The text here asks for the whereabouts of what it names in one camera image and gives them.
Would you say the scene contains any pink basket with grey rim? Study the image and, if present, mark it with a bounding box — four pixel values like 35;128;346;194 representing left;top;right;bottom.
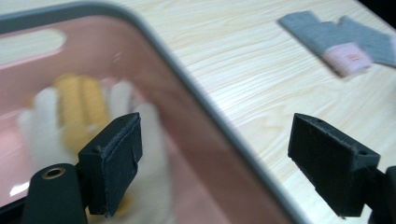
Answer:
0;0;313;224

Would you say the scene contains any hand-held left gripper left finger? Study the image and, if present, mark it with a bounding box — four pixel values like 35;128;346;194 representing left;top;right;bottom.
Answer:
77;112;144;217

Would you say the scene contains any grey and pink knit sock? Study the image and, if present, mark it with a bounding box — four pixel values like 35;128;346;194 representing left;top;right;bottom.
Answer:
337;15;396;68
277;10;374;78

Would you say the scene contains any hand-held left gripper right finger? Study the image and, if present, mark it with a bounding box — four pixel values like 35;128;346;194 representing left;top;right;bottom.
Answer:
287;113;381;217

